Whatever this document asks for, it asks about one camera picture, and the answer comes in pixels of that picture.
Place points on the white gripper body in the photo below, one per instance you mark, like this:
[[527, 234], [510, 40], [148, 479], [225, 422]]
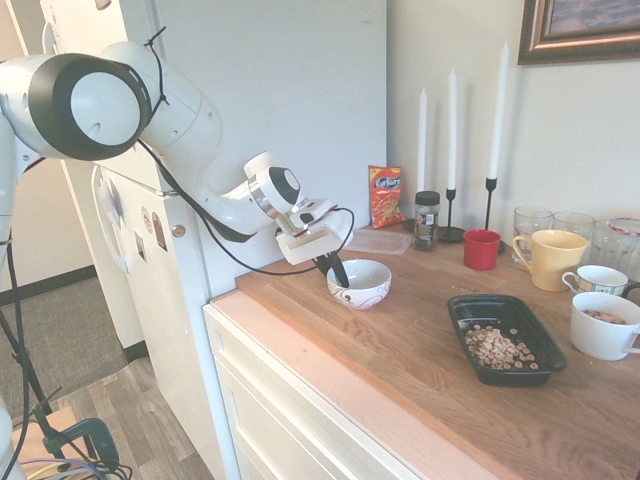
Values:
[[312, 245]]

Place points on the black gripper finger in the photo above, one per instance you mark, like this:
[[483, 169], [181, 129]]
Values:
[[339, 272], [324, 266]]

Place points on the white bowl black swirl pattern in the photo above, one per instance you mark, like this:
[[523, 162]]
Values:
[[367, 292]]

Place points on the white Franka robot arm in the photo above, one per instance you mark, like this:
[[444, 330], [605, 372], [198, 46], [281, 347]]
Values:
[[175, 115]]

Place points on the black plastic tray box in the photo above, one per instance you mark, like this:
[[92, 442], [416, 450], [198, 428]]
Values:
[[495, 312]]

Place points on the pile of cereal rings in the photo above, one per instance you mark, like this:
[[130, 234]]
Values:
[[500, 347]]

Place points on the clear plastic container lid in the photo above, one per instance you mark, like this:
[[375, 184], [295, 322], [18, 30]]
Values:
[[380, 242]]

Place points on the orange snack bag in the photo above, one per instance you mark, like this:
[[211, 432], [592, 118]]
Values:
[[387, 197]]

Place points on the spice jar black lid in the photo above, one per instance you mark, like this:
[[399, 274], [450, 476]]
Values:
[[427, 225]]

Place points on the white drawer cabinet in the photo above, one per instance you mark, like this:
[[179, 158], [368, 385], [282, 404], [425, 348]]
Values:
[[270, 400]]

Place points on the red mug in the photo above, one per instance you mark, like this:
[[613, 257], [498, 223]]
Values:
[[482, 252]]

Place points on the short white taper candle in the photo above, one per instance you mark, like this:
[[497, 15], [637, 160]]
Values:
[[422, 140]]

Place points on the brown fridge magnet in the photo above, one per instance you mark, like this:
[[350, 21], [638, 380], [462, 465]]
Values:
[[159, 230]]

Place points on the round fridge magnet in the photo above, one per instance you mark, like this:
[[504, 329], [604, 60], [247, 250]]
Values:
[[146, 219]]

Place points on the medium white taper candle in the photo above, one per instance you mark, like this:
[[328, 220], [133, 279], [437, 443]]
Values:
[[452, 130]]

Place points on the clear drinking glass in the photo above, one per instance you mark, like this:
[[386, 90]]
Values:
[[572, 222], [530, 222]]

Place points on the yellow mug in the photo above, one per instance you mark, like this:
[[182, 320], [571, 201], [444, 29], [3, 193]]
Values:
[[557, 262]]

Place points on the tall white taper candle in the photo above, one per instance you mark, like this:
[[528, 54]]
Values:
[[498, 110]]

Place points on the white cup patterned rim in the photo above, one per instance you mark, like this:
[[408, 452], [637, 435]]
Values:
[[597, 282]]

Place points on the large white mug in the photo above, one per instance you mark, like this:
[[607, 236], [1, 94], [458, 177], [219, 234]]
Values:
[[600, 335]]

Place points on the green metal clamp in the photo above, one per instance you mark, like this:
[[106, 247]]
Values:
[[95, 437]]

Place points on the clear drinking glasses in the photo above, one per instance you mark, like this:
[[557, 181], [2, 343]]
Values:
[[625, 226]]

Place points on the black stand pole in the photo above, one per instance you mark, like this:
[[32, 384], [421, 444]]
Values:
[[22, 350]]

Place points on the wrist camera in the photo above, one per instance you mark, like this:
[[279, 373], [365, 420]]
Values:
[[312, 212]]

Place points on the framed painting dark frame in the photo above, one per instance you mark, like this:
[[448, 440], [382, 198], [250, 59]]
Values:
[[580, 30]]

